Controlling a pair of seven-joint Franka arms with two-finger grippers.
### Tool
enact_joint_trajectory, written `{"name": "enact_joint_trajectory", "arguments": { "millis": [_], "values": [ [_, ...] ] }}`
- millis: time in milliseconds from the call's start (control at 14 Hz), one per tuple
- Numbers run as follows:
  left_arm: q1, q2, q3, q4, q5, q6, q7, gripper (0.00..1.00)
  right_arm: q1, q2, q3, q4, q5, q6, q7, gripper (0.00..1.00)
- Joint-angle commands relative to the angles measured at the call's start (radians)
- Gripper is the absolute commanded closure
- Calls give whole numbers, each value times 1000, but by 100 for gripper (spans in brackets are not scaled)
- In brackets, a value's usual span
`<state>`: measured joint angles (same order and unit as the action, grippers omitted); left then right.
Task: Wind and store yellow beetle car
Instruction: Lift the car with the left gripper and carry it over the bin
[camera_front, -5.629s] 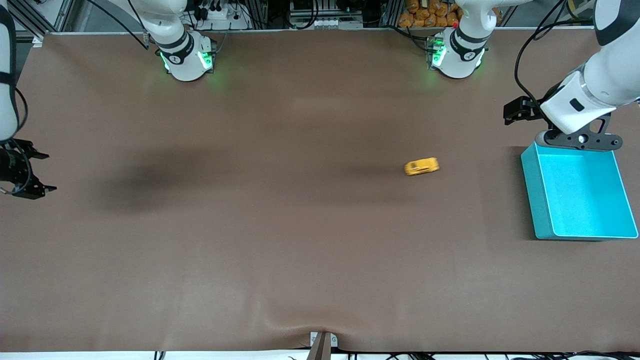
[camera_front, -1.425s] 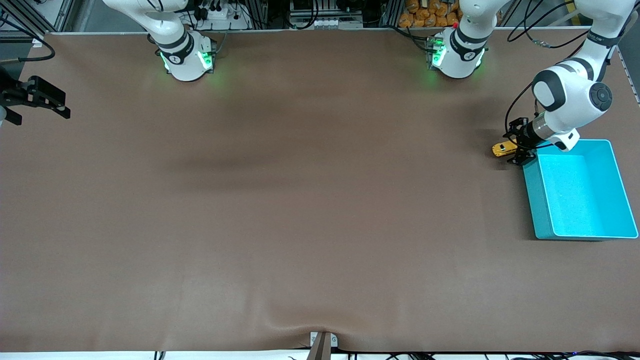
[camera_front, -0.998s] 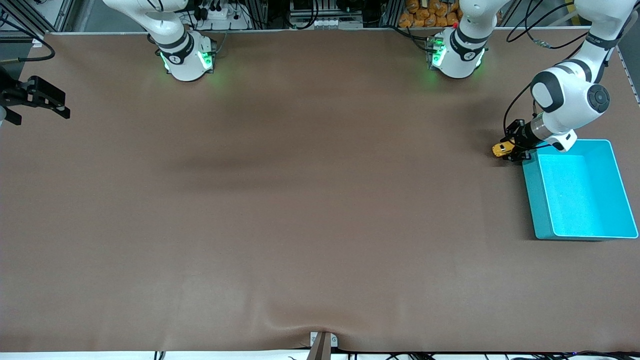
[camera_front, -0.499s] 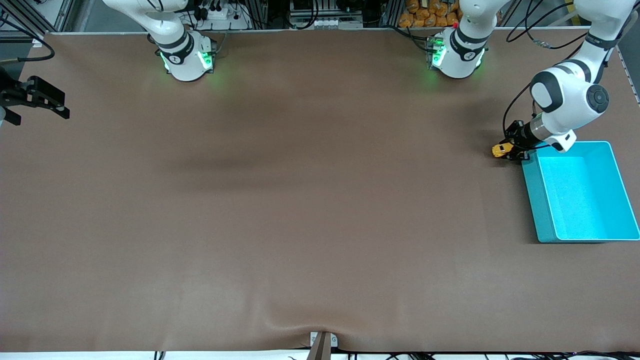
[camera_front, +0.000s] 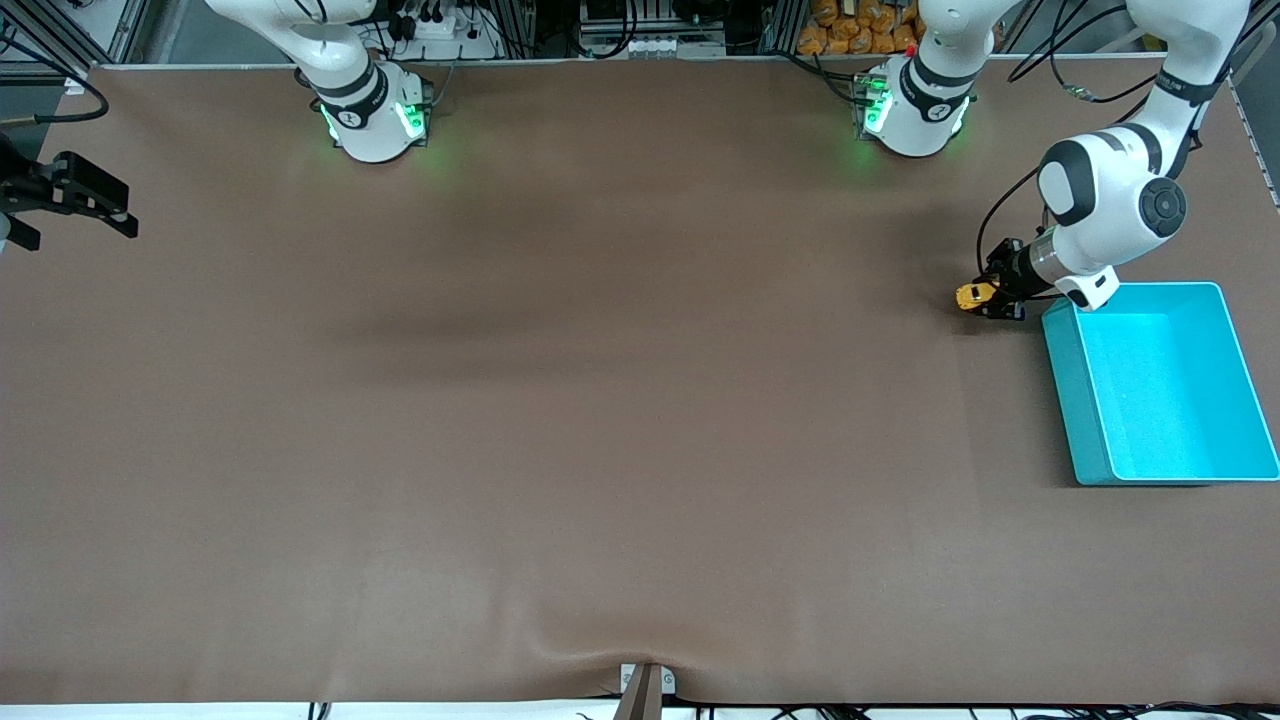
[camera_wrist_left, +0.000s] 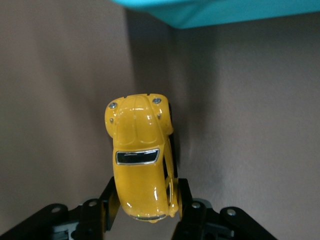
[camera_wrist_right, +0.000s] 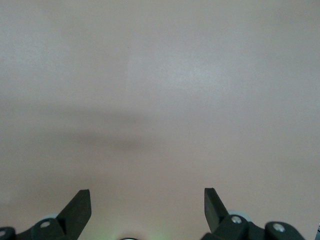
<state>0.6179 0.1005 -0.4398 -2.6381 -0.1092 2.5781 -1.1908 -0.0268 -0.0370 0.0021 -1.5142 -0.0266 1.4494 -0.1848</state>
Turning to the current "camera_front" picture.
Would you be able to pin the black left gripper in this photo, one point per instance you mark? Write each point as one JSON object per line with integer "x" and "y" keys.
{"x": 1011, "y": 270}

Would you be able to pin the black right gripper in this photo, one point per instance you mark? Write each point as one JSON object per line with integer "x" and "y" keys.
{"x": 22, "y": 190}

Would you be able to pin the yellow beetle toy car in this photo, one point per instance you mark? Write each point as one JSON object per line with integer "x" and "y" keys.
{"x": 968, "y": 297}

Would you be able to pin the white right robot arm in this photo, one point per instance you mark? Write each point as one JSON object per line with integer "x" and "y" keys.
{"x": 370, "y": 130}

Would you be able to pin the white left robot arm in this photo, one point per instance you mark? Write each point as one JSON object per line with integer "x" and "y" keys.
{"x": 1110, "y": 190}

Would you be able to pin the teal plastic storage bin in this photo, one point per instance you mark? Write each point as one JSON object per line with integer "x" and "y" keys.
{"x": 1170, "y": 400}

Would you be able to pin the pile of orange objects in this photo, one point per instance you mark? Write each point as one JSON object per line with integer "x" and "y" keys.
{"x": 850, "y": 35}

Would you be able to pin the brown table cover mat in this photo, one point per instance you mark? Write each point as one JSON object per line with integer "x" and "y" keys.
{"x": 640, "y": 400}

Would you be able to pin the white power strip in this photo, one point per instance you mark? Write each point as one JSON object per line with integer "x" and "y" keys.
{"x": 450, "y": 45}

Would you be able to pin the white terminal block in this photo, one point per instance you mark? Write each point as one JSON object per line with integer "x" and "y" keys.
{"x": 650, "y": 46}

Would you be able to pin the aluminium equipment rack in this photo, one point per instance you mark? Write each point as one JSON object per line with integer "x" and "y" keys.
{"x": 600, "y": 30}

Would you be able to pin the silver camera mount bracket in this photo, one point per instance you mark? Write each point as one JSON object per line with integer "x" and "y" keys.
{"x": 645, "y": 695}

